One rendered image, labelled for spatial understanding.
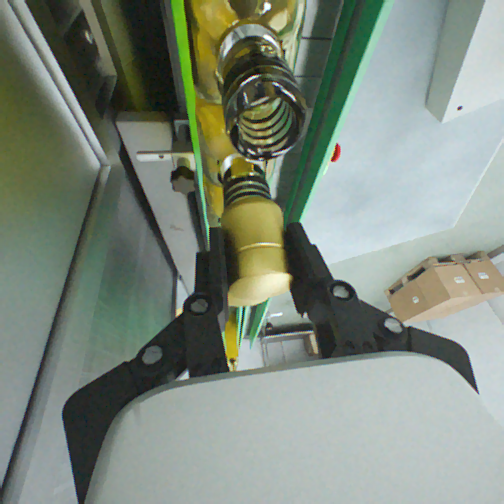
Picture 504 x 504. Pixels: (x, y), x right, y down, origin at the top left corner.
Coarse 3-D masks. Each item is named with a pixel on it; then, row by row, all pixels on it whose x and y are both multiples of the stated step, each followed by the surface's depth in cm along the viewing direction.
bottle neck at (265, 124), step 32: (256, 32) 9; (224, 64) 9; (256, 64) 8; (288, 64) 9; (224, 96) 9; (256, 96) 7; (288, 96) 8; (256, 128) 10; (288, 128) 9; (256, 160) 10
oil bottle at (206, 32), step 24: (192, 0) 10; (216, 0) 9; (240, 0) 9; (264, 0) 9; (288, 0) 10; (192, 24) 10; (216, 24) 10; (240, 24) 10; (264, 24) 10; (288, 24) 10; (192, 48) 11; (216, 48) 10; (288, 48) 11; (192, 72) 12; (216, 72) 11; (216, 96) 12
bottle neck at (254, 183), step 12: (240, 156) 14; (228, 168) 14; (240, 168) 14; (252, 168) 14; (264, 168) 15; (228, 180) 14; (240, 180) 13; (252, 180) 13; (264, 180) 14; (228, 192) 13; (240, 192) 13; (252, 192) 13; (264, 192) 13; (228, 204) 13
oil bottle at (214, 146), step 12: (204, 108) 14; (204, 120) 14; (216, 120) 14; (204, 132) 14; (216, 132) 14; (204, 144) 15; (216, 144) 14; (228, 144) 14; (204, 156) 16; (216, 156) 15; (228, 156) 15; (204, 168) 17; (216, 168) 16; (216, 180) 17
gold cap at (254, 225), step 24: (240, 216) 12; (264, 216) 12; (240, 240) 11; (264, 240) 11; (240, 264) 10; (264, 264) 10; (288, 264) 11; (240, 288) 11; (264, 288) 11; (288, 288) 12
